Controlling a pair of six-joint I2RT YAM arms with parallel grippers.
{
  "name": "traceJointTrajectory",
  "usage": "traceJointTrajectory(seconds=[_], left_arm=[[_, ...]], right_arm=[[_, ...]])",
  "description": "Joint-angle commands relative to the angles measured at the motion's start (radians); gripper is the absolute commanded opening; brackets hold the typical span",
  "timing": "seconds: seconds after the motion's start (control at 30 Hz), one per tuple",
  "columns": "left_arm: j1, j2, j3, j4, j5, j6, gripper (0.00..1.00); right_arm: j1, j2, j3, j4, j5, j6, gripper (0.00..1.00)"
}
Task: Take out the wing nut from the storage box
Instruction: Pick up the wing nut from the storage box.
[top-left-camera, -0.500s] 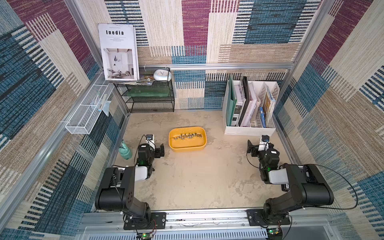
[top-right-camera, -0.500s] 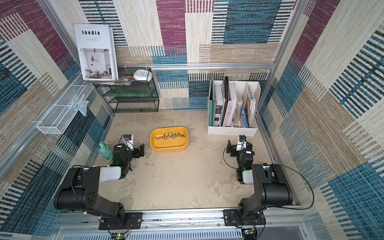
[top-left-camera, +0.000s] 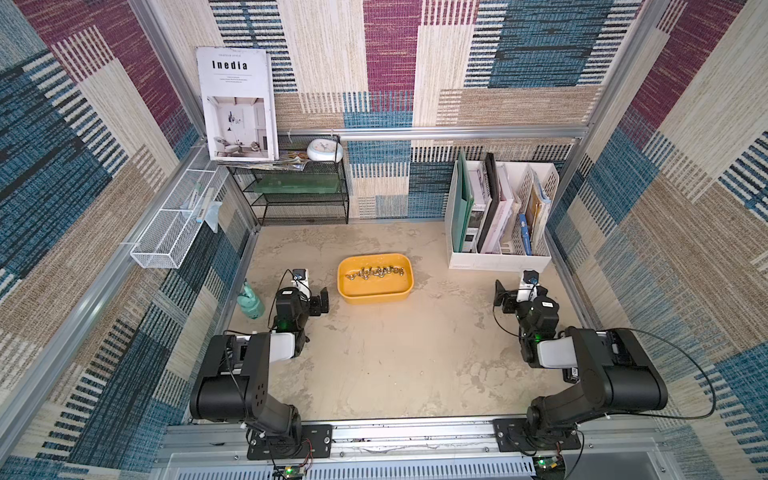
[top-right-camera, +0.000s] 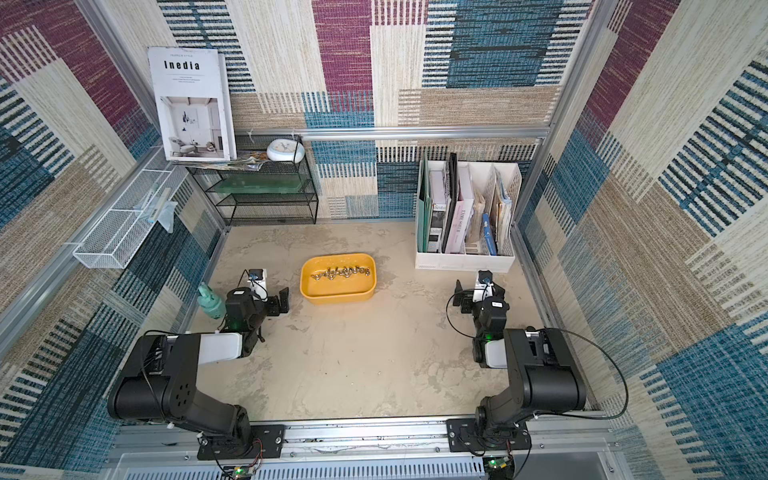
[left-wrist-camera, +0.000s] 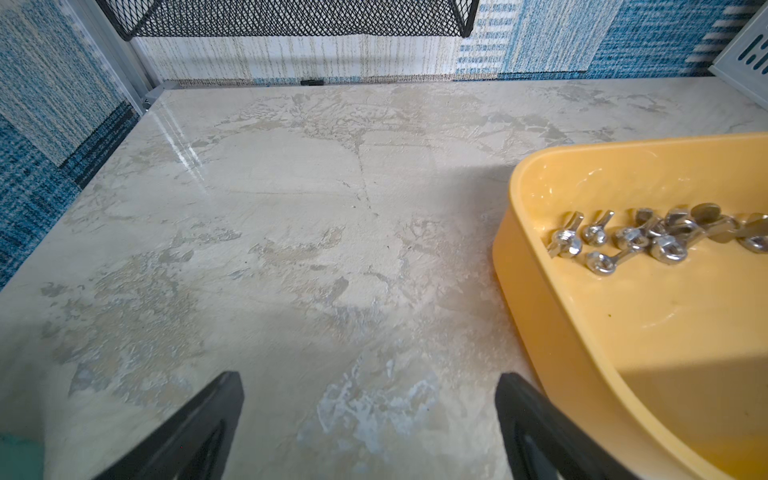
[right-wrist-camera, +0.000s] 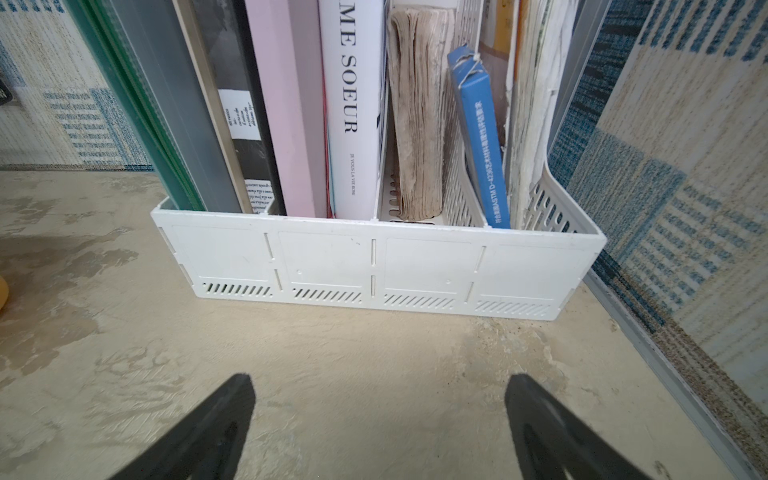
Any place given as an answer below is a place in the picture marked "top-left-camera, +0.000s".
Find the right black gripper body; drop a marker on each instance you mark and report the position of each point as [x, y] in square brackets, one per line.
[501, 297]

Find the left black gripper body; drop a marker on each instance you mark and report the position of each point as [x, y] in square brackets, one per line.
[314, 309]

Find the yellow plastic storage box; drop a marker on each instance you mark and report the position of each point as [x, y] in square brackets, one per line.
[375, 278]

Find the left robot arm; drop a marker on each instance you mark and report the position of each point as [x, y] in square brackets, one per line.
[232, 383]

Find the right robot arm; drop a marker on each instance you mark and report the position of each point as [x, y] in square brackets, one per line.
[608, 372]

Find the white file organizer box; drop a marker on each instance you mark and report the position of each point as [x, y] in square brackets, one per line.
[525, 188]

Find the green spray bottle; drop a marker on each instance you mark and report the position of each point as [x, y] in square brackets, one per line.
[250, 303]

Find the blue book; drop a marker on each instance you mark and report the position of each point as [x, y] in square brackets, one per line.
[525, 235]

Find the green folder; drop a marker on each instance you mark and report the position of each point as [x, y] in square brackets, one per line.
[463, 203]

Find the black binder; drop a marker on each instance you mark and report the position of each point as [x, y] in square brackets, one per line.
[493, 203]

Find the white round clock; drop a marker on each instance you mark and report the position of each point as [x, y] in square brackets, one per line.
[325, 150]

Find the Inedia white magazine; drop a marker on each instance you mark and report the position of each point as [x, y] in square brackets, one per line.
[238, 102]

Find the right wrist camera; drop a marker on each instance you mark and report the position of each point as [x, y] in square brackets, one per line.
[529, 282]

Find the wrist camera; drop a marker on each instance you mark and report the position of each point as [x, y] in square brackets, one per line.
[529, 282]
[301, 282]

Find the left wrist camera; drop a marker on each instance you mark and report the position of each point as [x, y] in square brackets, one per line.
[301, 282]

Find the black wire shelf rack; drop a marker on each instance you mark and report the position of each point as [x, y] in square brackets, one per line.
[295, 190]

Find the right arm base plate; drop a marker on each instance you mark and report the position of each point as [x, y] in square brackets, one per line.
[515, 435]

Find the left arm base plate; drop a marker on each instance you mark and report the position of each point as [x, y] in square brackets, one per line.
[312, 442]

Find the white wire wall basket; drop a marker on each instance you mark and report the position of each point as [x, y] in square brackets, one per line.
[166, 241]

